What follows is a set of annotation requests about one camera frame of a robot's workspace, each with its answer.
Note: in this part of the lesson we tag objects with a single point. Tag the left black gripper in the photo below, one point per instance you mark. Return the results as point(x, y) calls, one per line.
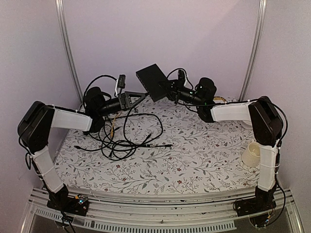
point(126, 101)

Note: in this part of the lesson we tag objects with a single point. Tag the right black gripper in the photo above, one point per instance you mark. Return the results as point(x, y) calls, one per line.
point(174, 90)

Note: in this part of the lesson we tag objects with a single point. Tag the black network switch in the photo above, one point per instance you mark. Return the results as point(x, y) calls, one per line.
point(152, 78)

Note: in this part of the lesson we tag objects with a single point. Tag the black ethernet cable pulled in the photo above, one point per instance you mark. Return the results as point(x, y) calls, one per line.
point(98, 103)

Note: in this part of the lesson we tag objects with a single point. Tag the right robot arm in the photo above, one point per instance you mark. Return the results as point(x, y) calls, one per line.
point(261, 114)

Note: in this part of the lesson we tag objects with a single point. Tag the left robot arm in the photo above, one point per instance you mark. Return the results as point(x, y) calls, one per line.
point(34, 129)

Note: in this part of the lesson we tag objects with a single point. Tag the woven bamboo tray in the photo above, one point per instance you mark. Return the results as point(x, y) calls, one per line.
point(219, 98)

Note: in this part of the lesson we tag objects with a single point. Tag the floral table mat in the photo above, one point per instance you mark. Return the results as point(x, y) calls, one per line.
point(162, 149)

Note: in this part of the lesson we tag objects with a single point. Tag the cream ribbed cup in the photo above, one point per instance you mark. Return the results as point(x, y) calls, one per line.
point(251, 155)

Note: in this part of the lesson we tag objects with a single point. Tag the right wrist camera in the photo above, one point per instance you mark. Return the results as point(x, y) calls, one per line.
point(181, 76)

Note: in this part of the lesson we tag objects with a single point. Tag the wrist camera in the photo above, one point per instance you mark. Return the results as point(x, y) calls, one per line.
point(181, 76)
point(120, 84)

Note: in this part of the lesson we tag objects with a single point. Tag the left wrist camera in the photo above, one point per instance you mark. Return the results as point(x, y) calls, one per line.
point(120, 84)

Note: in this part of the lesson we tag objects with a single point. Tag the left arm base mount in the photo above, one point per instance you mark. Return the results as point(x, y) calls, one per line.
point(77, 205)

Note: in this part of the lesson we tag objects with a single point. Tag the right aluminium frame post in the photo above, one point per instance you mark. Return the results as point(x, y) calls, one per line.
point(254, 49)

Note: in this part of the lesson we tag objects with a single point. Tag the aluminium frame post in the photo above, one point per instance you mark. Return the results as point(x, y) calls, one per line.
point(254, 49)
point(65, 37)

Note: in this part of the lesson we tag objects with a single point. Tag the left aluminium frame post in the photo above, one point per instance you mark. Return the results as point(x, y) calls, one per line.
point(65, 37)

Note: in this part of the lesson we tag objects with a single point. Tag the front aluminium rail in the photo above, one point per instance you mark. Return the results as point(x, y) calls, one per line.
point(187, 213)

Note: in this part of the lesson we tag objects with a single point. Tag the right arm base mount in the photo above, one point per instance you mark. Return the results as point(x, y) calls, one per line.
point(259, 203)

